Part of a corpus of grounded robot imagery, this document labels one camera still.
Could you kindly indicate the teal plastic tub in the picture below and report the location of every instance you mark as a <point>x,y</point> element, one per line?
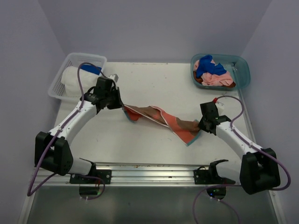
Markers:
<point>237,67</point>

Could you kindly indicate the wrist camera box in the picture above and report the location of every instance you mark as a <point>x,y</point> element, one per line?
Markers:
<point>219,106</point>
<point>113,77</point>

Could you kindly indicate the blue crumpled towel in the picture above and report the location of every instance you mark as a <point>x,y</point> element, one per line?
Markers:
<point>207,65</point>

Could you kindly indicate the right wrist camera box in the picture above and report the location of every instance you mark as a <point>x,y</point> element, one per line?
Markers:
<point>219,106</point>

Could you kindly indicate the dark red towel in tub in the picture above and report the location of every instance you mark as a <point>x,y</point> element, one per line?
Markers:
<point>222,83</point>

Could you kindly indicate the orange brown patterned towel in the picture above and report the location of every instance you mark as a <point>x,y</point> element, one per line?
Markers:
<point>187,131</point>

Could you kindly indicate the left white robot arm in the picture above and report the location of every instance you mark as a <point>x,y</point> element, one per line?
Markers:
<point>52,149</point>

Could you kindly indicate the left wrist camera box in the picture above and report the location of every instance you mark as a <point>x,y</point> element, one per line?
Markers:
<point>113,77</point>

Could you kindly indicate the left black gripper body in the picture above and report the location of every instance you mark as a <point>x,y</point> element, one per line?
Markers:
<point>113,101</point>

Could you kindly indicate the blue rolled towel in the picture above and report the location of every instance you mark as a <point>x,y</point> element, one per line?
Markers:
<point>92,69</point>

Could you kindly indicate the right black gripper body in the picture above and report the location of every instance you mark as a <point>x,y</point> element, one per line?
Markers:
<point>202,124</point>

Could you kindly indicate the pink crumpled towel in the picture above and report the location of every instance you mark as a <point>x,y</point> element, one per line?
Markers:
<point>209,77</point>

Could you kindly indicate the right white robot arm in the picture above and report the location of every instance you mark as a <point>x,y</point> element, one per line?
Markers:
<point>258,170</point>

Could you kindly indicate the white plastic mesh basket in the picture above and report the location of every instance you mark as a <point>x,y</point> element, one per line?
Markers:
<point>57,89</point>

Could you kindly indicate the white rolled towel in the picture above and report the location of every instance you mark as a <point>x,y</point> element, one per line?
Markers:
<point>70,81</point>

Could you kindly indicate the aluminium mounting rail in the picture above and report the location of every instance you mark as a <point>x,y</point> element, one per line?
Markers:
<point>168,175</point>

